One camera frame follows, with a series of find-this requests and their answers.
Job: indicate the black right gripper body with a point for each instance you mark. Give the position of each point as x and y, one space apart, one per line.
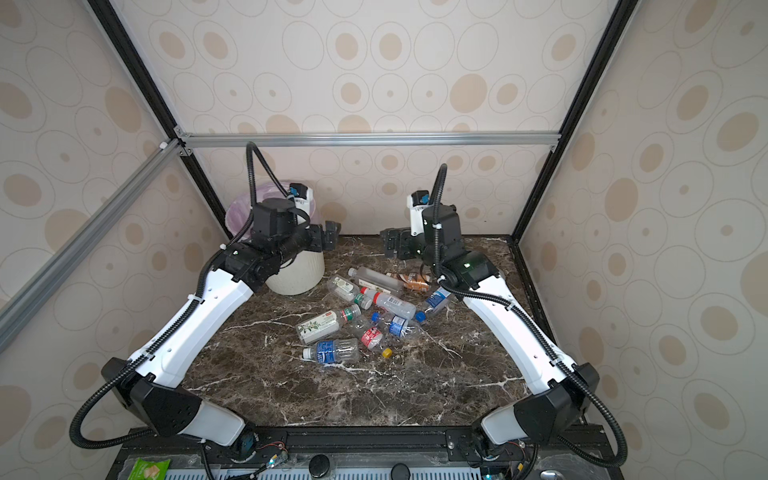
412 247

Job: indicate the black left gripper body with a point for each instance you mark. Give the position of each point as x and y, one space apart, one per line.
308 239

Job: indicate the white bin with purple bag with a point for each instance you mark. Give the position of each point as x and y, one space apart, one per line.
306 270

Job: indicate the blue label water bottle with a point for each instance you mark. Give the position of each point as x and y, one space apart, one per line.
432 305

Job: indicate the frosted clear long bottle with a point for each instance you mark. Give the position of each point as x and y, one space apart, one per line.
368 278

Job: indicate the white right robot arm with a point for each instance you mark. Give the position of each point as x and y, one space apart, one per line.
560 389

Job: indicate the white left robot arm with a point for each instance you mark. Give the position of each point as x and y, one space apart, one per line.
148 383

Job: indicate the brown coffee bottle lying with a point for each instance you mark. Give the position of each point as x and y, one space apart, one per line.
414 281

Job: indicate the white bottle red cap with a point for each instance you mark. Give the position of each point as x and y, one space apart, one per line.
390 303

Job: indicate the small bottle blue cap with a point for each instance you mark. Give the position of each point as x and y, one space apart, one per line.
398 327

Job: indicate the white bottle green leaf label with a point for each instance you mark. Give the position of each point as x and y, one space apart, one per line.
326 324

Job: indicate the crushed bottle red label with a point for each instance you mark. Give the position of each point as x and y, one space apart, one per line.
367 332

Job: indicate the clear bottle blue label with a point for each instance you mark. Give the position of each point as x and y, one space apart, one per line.
332 352

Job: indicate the green snack packet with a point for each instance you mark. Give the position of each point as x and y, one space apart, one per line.
149 470

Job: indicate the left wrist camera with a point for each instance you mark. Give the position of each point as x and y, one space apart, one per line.
303 197

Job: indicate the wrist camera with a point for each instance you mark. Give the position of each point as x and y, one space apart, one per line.
417 202
303 197

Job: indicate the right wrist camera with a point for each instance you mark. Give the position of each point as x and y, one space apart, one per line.
417 202

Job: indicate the horizontal aluminium frame bar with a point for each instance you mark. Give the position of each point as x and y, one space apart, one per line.
388 139

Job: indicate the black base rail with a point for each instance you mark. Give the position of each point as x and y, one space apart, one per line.
431 452

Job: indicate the left aluminium frame bar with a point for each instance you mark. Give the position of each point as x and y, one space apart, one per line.
23 307

